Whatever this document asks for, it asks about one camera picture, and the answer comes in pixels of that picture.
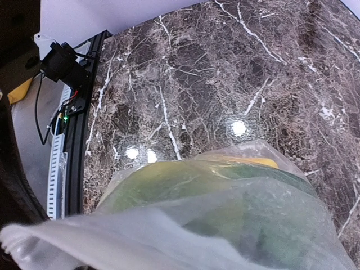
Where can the green yellow pepper toy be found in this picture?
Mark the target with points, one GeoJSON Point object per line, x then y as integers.
{"type": "Point", "coordinates": [194, 193]}

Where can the clear polka dot zip bag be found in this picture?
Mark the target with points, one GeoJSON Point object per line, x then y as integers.
{"type": "Point", "coordinates": [284, 228]}

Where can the bok choy toy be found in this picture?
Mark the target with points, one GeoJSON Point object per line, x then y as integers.
{"type": "Point", "coordinates": [242, 171]}

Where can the black front rail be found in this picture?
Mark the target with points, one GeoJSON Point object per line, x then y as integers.
{"type": "Point", "coordinates": [77, 128]}

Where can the white slotted cable duct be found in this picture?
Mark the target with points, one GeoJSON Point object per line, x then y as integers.
{"type": "Point", "coordinates": [58, 162]}

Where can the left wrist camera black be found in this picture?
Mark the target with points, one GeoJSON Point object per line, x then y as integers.
{"type": "Point", "coordinates": [61, 64]}

